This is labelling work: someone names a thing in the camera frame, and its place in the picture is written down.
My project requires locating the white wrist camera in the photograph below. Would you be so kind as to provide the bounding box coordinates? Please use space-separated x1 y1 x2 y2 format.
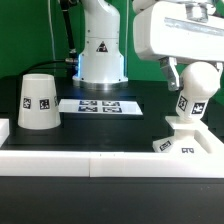
132 0 159 14

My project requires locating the white fiducial marker sheet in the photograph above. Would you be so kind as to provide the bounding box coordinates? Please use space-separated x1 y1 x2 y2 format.
59 99 142 116

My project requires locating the white table border frame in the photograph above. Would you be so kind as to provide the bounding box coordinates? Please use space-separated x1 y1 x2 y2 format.
0 119 224 178

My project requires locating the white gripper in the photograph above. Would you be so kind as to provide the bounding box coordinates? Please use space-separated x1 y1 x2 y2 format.
133 0 224 91

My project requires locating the black cable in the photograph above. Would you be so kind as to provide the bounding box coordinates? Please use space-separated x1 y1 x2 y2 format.
19 0 79 76

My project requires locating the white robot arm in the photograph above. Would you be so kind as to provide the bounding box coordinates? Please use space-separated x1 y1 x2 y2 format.
74 0 224 91

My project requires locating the white cable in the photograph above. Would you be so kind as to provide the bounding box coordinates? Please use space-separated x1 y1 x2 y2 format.
47 0 56 62

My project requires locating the white lamp base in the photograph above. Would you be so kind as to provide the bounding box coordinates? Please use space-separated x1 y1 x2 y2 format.
152 116 209 155

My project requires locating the white lamp bulb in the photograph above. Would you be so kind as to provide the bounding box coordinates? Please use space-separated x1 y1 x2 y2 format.
176 62 220 123

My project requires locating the white lamp shade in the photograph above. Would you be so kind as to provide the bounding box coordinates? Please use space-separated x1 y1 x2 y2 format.
18 74 61 130

